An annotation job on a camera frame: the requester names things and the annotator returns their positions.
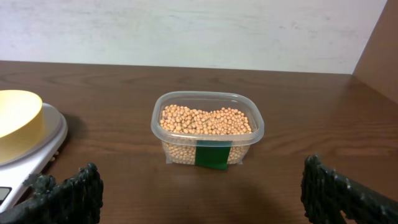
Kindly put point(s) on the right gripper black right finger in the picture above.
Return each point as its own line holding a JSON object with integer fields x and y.
{"x": 330, "y": 197}

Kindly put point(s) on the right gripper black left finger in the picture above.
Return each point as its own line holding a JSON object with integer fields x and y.
{"x": 75, "y": 200}

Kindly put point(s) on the yellow bowl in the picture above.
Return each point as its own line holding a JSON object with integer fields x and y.
{"x": 22, "y": 123}

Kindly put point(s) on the white digital kitchen scale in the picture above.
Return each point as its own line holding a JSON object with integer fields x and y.
{"x": 14, "y": 173}

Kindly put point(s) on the green tape piece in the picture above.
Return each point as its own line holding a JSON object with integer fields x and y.
{"x": 212, "y": 154}

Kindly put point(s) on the soybeans pile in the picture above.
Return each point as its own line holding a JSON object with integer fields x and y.
{"x": 183, "y": 120}

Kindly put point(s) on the clear plastic container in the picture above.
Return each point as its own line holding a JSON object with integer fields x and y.
{"x": 210, "y": 101}

